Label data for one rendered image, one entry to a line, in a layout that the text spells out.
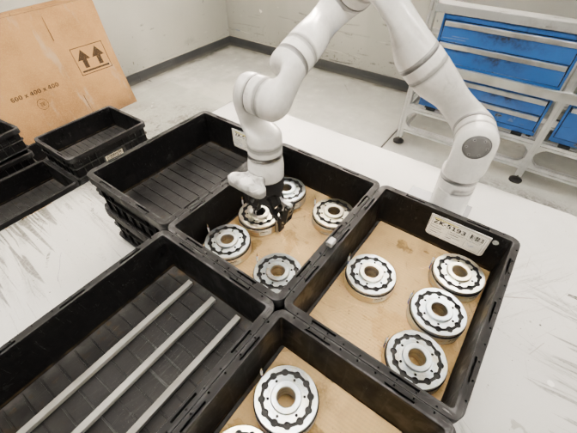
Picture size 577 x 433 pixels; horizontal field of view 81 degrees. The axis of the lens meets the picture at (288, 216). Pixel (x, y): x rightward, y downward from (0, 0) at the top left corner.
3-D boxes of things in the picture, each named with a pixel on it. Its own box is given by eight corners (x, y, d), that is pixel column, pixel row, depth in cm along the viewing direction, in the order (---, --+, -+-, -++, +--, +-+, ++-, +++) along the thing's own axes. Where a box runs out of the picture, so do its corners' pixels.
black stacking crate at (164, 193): (210, 143, 113) (204, 111, 105) (281, 175, 100) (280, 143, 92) (103, 209, 90) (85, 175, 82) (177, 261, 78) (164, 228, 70)
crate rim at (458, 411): (380, 190, 81) (383, 182, 79) (516, 247, 68) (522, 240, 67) (279, 312, 58) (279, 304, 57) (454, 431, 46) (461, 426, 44)
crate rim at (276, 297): (282, 149, 94) (282, 141, 92) (380, 190, 81) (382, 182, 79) (167, 234, 71) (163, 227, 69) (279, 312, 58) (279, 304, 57)
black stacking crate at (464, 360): (373, 219, 88) (382, 185, 80) (495, 276, 75) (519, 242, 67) (282, 337, 65) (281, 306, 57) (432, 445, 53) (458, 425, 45)
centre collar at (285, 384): (285, 375, 55) (285, 373, 55) (307, 397, 53) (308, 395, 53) (264, 399, 53) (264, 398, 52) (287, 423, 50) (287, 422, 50)
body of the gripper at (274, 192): (293, 170, 71) (292, 203, 78) (262, 155, 75) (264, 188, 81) (270, 188, 67) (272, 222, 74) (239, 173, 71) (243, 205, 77)
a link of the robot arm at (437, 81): (440, 35, 72) (440, 51, 66) (503, 126, 81) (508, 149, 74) (402, 64, 78) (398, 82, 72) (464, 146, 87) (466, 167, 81)
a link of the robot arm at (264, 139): (233, 151, 68) (266, 167, 64) (223, 75, 57) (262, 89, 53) (257, 137, 72) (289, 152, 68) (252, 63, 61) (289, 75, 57)
